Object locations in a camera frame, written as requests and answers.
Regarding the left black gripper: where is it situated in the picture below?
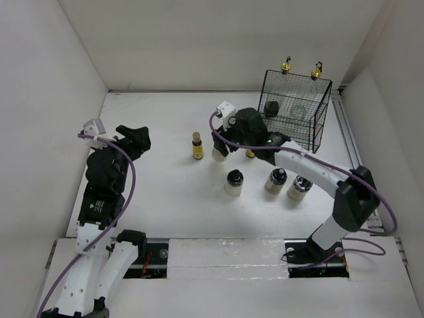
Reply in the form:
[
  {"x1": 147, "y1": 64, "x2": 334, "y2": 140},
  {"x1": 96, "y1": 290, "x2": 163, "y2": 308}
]
[{"x1": 93, "y1": 125, "x2": 150, "y2": 191}]

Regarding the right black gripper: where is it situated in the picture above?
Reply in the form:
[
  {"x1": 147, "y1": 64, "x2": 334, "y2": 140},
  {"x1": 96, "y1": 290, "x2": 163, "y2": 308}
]
[{"x1": 213, "y1": 115, "x2": 255, "y2": 155}]

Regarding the small yellow bottle cork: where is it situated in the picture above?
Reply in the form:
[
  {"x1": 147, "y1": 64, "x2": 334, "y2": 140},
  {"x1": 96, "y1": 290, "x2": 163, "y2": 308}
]
[
  {"x1": 192, "y1": 132, "x2": 204, "y2": 160},
  {"x1": 246, "y1": 150, "x2": 255, "y2": 158}
]

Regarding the black top salt shaker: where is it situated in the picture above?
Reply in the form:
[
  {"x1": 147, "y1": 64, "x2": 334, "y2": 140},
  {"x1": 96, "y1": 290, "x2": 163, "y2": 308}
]
[{"x1": 225, "y1": 170, "x2": 244, "y2": 197}]

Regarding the dark sauce bottle gold spout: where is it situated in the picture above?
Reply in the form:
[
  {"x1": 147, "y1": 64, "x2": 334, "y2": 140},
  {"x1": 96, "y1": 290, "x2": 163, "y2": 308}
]
[{"x1": 264, "y1": 56, "x2": 292, "y2": 118}]

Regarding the brown spice shaker black top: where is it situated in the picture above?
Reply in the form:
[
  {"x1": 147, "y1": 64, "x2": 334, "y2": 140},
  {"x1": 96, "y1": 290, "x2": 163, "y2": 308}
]
[{"x1": 264, "y1": 168, "x2": 288, "y2": 195}]

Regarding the tan spice grinder silver top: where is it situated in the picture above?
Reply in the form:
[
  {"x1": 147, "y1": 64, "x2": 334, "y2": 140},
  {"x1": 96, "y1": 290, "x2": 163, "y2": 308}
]
[{"x1": 287, "y1": 176, "x2": 313, "y2": 201}]

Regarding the clear oil bottle gold spout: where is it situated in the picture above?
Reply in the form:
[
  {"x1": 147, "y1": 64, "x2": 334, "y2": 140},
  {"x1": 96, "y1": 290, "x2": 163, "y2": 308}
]
[{"x1": 290, "y1": 61, "x2": 323, "y2": 120}]

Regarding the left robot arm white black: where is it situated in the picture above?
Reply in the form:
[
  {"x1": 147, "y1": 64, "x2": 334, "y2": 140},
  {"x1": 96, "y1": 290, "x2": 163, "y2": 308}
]
[{"x1": 36, "y1": 119, "x2": 151, "y2": 317}]

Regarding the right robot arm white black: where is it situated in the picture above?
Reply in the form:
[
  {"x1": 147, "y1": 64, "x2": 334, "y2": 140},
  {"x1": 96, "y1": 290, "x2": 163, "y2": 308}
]
[{"x1": 211, "y1": 101, "x2": 382, "y2": 268}]

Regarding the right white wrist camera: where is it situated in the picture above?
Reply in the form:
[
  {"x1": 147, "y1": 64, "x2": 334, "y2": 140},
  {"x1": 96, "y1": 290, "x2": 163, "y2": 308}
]
[{"x1": 217, "y1": 101, "x2": 237, "y2": 131}]

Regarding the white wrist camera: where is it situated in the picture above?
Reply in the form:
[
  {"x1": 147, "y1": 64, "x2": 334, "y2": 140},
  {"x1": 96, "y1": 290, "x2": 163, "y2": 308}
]
[
  {"x1": 217, "y1": 101, "x2": 237, "y2": 131},
  {"x1": 80, "y1": 119, "x2": 106, "y2": 149}
]

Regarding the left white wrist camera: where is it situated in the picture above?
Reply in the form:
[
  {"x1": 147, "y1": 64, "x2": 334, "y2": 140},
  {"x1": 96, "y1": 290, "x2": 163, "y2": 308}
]
[{"x1": 80, "y1": 119, "x2": 106, "y2": 149}]

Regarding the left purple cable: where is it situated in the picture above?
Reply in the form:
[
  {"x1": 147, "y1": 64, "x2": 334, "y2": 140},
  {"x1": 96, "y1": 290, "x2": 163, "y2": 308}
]
[{"x1": 34, "y1": 134, "x2": 137, "y2": 318}]

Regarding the purple cable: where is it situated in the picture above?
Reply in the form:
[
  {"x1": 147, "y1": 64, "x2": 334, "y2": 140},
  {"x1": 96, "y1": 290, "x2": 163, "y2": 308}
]
[
  {"x1": 34, "y1": 134, "x2": 137, "y2": 318},
  {"x1": 209, "y1": 111, "x2": 398, "y2": 269}
]

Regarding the black wire rack basket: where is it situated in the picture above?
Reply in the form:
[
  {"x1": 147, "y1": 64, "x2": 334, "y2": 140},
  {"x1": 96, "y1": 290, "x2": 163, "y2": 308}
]
[{"x1": 258, "y1": 70, "x2": 333, "y2": 153}]

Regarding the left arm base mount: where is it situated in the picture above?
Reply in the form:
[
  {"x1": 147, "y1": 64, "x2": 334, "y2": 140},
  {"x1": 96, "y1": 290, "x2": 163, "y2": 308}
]
[{"x1": 124, "y1": 241, "x2": 169, "y2": 279}]

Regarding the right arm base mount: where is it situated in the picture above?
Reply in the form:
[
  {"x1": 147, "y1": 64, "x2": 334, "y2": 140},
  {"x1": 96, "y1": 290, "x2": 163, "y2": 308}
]
[{"x1": 281, "y1": 239, "x2": 350, "y2": 279}]

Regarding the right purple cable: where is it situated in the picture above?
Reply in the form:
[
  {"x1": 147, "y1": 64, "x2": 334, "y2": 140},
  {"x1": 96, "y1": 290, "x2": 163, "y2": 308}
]
[{"x1": 209, "y1": 111, "x2": 398, "y2": 269}]

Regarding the metal rail right edge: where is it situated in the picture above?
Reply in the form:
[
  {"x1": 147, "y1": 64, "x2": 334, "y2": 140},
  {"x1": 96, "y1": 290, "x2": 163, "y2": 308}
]
[{"x1": 331, "y1": 90, "x2": 384, "y2": 237}]

